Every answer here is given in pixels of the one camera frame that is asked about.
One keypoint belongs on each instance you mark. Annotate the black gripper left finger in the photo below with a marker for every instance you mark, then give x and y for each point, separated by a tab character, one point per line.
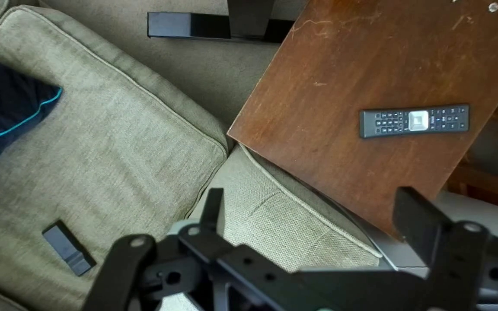
213	209

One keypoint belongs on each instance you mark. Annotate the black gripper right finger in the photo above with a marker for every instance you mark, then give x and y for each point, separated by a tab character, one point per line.
424	229

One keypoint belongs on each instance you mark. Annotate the small black grey remote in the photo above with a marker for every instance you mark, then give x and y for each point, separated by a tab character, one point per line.
68	245

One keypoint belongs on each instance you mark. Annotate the white portable air conditioner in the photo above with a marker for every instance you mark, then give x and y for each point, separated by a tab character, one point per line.
393	255

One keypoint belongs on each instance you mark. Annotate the beige fabric sofa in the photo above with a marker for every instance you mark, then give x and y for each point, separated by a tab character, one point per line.
284	217

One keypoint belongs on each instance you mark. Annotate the dark brown wooden table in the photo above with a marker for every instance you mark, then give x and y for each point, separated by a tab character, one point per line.
329	86

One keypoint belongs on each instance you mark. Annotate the dark blue pillow teal piping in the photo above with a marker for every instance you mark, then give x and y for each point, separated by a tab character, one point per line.
0	108

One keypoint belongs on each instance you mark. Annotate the black stereo camera bar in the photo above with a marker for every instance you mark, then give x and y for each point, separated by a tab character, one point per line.
202	25

